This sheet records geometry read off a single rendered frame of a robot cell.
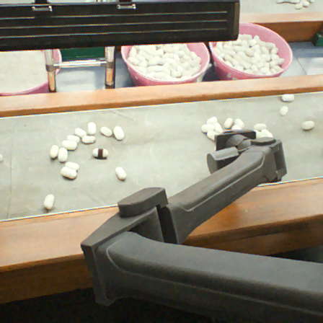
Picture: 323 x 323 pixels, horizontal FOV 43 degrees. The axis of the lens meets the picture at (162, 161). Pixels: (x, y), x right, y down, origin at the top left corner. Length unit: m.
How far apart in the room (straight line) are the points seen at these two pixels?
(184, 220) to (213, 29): 0.43
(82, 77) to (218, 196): 0.77
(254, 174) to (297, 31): 0.95
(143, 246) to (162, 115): 0.70
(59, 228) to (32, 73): 0.52
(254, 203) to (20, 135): 0.59
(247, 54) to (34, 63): 0.67
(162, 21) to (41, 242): 0.49
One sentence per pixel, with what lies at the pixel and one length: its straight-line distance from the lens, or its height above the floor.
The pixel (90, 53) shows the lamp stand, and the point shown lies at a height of 0.69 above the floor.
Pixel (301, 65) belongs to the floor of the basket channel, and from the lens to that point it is 1.54.
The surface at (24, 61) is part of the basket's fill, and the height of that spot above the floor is 0.74.
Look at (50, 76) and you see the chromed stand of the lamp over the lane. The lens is 1.10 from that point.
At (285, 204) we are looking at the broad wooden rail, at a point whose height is 0.76.
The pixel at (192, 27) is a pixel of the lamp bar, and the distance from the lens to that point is 0.84.
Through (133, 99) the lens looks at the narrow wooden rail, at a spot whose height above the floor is 0.76.
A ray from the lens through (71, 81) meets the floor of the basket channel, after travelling 1.29.
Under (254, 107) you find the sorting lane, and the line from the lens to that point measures 1.21.
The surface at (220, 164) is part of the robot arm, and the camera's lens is 0.84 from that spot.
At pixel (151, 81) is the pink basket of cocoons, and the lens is 1.19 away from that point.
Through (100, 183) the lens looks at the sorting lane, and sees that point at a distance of 0.96.
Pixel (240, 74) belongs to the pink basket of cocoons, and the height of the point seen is 0.75.
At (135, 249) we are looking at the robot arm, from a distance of 0.45.
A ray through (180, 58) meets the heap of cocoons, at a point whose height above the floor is 0.72.
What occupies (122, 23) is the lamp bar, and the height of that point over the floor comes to 1.08.
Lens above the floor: 1.54
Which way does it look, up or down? 52 degrees down
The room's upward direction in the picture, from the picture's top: 11 degrees clockwise
